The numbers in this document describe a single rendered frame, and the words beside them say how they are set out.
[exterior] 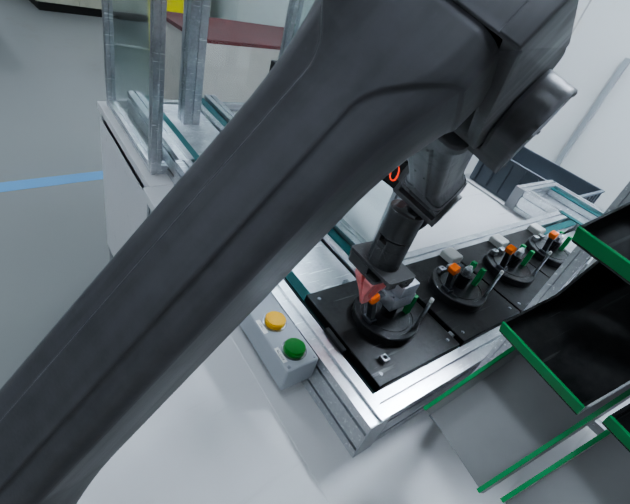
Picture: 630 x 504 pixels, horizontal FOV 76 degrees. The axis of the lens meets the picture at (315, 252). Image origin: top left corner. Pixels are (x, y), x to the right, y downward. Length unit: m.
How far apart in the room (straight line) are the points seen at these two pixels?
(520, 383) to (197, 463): 0.52
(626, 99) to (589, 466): 3.70
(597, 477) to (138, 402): 0.65
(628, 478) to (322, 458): 0.44
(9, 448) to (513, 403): 0.65
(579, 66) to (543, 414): 3.80
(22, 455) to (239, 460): 0.56
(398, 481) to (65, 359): 0.69
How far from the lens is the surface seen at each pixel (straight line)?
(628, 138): 4.23
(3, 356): 2.01
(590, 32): 4.33
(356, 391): 0.75
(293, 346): 0.74
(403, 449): 0.84
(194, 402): 0.79
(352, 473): 0.78
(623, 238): 0.57
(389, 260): 0.65
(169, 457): 0.74
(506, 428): 0.72
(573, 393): 0.61
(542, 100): 0.22
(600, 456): 0.74
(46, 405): 0.19
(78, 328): 0.18
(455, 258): 1.13
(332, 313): 0.82
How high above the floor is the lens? 1.54
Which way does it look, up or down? 36 degrees down
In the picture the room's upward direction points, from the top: 18 degrees clockwise
